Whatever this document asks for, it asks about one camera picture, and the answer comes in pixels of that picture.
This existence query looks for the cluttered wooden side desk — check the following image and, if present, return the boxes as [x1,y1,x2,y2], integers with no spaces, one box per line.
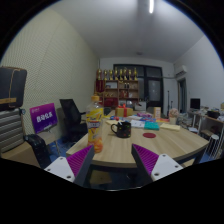
[186,108,224,158]

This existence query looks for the dark bag with tan trim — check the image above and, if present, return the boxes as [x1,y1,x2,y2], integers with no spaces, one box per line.
[0,66,28,111]

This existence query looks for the wooden shelf unit with trophies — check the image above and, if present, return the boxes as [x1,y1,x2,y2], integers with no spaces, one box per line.
[95,68,140,108]

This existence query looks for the white wall air conditioner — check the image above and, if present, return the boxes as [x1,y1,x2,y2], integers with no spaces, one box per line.
[175,64,189,77]

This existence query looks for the black office chair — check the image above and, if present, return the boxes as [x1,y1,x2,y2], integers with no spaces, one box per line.
[59,98,88,143]

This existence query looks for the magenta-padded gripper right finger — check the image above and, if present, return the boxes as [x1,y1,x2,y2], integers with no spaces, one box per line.
[130,143,184,186]

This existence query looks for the teal book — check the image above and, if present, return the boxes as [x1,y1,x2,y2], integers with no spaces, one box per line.
[143,121,160,131]

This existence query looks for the pink flowers in white pot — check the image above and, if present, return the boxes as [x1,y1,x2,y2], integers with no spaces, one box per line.
[168,107,180,126]

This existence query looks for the small tan carton box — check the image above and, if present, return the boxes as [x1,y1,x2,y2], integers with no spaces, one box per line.
[152,106,162,119]

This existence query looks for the white round stool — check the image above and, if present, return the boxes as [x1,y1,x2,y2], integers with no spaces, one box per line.
[205,133,220,158]

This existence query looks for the flat round red coaster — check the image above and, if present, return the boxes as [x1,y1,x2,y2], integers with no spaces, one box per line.
[142,132,157,139]

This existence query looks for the yellow gift box red ribbon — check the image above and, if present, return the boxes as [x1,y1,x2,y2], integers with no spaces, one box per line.
[115,103,134,118]

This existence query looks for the yellow-labelled orange drink bottle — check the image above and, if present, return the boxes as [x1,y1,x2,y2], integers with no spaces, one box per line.
[85,95,105,154]

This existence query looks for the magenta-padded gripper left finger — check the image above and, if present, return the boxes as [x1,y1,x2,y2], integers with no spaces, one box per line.
[44,144,96,188]

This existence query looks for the black computer monitor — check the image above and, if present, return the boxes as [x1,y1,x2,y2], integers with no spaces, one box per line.
[189,97,201,111]

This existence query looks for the pale yellow book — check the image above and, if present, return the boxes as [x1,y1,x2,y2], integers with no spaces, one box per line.
[159,122,181,132]

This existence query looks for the purple sign board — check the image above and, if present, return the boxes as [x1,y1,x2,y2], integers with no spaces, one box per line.
[29,102,59,134]

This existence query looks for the black spotted mug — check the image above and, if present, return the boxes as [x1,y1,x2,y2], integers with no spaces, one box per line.
[110,120,132,139]

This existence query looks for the white booklet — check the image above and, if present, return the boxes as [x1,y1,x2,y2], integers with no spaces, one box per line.
[129,119,146,129]

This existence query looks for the black framed glass door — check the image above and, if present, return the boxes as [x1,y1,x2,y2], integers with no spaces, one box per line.
[113,63,164,109]

